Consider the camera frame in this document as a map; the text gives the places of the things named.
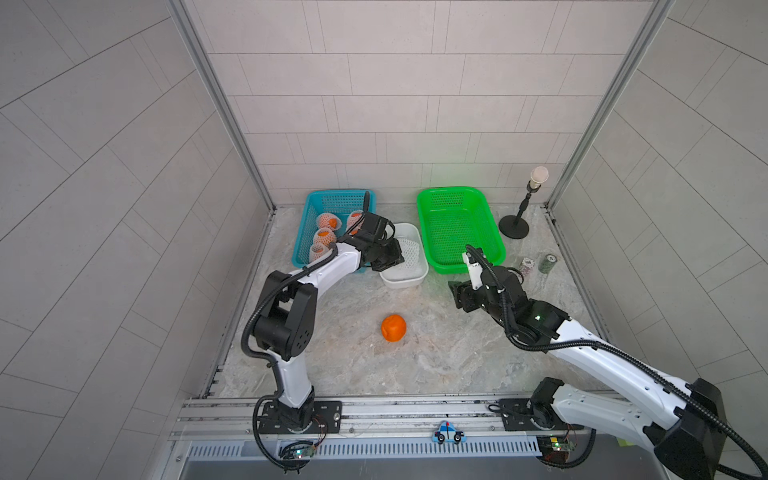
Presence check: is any green plastic basket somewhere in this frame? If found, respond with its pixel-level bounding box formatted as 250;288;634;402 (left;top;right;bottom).
417;187;506;275

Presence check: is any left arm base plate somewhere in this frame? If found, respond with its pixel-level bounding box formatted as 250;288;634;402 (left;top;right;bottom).
257;400;343;435

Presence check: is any aluminium corner post left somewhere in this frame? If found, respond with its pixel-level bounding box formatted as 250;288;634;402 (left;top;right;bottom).
168;0;276;212

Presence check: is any white foam net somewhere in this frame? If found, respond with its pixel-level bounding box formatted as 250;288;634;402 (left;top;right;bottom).
398;238;421;270

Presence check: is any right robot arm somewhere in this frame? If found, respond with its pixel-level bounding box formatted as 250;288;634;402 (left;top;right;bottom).
449;251;767;479

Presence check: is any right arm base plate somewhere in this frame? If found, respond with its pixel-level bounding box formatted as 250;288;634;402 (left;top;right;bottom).
487;398;586;432

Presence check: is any toy car sticker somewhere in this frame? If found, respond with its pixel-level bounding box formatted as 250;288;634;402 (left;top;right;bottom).
432;421;465;445

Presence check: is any white plastic tub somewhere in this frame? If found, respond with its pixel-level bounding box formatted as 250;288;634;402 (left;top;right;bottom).
379;223;429;289

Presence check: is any teal plastic basket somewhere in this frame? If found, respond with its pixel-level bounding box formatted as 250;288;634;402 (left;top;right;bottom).
292;189;376;268

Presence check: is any aluminium corner post right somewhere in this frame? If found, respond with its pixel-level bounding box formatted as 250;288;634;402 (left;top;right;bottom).
545;0;675;212

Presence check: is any netted orange front corner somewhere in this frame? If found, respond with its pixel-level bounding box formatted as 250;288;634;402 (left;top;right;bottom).
308;243;330;263

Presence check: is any black stand with bulb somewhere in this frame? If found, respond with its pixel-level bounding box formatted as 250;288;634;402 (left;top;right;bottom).
498;166;549;240

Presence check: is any right circuit board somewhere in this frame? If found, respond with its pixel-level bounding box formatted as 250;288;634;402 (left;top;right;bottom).
536;436;577;464

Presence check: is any left circuit board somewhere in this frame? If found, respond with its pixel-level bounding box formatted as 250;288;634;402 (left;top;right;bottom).
279;440;318;461

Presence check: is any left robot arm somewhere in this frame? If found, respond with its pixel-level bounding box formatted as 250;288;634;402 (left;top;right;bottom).
240;192;404;431

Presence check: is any aluminium front rail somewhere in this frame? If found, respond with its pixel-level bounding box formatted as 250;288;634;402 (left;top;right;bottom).
171;393;583;441

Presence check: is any circuit board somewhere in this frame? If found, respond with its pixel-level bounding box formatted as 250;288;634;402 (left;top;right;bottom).
279;440;318;461
536;436;577;464

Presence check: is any aluminium corner post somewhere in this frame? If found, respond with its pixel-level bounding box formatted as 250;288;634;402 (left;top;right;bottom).
545;0;675;212
168;0;276;212

